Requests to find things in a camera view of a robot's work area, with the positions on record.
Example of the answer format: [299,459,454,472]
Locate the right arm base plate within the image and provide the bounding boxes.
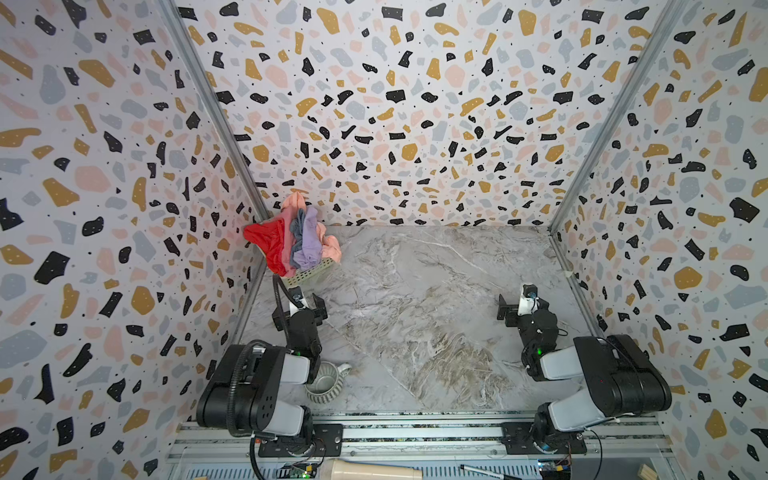
[501,422,587,455]

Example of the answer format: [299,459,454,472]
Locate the corner aluminium post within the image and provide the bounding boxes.
[548,0,685,240]
[156,0,268,221]

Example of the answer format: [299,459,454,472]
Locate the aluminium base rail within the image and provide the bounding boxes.
[167,411,673,464]

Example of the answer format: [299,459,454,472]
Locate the green circuit board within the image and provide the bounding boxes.
[276,462,318,480]

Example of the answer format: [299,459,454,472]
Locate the right circuit board wires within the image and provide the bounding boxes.
[536,458,572,480]

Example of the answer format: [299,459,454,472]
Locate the beige cylinder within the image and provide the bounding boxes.
[316,459,423,480]

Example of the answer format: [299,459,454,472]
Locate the small wooden block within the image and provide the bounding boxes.
[637,464,659,480]

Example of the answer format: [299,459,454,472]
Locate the right corner aluminium post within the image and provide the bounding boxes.
[548,0,685,240]

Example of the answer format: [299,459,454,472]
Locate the grey ribbed ceramic mug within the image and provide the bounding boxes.
[305,361,352,404]

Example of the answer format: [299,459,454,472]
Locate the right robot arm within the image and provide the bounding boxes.
[497,284,672,454]

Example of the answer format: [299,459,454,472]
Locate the perforated laundry basket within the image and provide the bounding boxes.
[283,258,336,288]

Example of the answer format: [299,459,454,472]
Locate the grey blue t shirt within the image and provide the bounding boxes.
[290,221,305,270]

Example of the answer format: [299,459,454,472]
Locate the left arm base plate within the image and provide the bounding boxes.
[257,423,344,459]

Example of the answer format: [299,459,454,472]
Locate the red t shirt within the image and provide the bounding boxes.
[243,218,288,276]

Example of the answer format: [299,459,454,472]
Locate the black pen tool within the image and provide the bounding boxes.
[459,464,508,480]

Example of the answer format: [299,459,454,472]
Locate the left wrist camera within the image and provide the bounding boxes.
[288,287,308,315]

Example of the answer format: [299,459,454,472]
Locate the left corner aluminium post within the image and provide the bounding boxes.
[156,0,268,221]

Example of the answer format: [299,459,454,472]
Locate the salmon t shirt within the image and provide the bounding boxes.
[316,222,342,263]

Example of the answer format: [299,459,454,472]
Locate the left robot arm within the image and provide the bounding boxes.
[195,295,328,443]

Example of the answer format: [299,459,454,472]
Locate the lilac t shirt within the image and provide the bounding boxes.
[302,206,322,271]

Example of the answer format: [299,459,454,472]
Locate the pink t shirt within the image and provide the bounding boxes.
[277,192,307,270]

